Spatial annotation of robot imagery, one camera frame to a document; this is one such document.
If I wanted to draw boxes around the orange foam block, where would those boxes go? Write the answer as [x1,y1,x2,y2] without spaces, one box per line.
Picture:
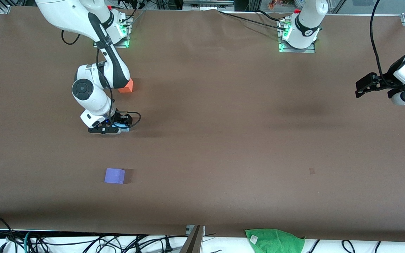
[118,78,134,93]

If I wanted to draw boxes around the purple foam block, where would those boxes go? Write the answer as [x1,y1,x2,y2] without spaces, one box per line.
[104,168,126,184]

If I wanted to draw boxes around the colourful small object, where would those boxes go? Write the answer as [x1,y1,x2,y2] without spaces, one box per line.
[267,0,288,10]

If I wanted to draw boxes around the grey metal device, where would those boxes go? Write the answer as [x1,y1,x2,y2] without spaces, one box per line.
[183,0,235,11]

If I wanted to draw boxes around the green cloth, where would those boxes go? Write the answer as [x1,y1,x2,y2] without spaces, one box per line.
[245,229,306,253]

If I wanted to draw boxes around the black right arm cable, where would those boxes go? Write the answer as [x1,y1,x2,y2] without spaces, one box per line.
[61,30,142,129]

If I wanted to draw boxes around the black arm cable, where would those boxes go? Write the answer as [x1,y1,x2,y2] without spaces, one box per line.
[370,0,393,86]
[61,30,142,129]

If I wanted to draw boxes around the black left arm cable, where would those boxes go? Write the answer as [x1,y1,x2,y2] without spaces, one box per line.
[370,0,393,86]

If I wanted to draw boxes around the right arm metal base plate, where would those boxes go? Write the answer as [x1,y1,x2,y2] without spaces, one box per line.
[93,16,131,48]

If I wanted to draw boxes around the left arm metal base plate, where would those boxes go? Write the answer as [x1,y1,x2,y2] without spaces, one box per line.
[277,18,316,54]

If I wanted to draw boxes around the black table cable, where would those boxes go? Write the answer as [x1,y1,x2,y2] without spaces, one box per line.
[218,10,288,30]

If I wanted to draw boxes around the aluminium profile post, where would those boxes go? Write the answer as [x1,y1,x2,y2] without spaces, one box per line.
[180,225,206,253]

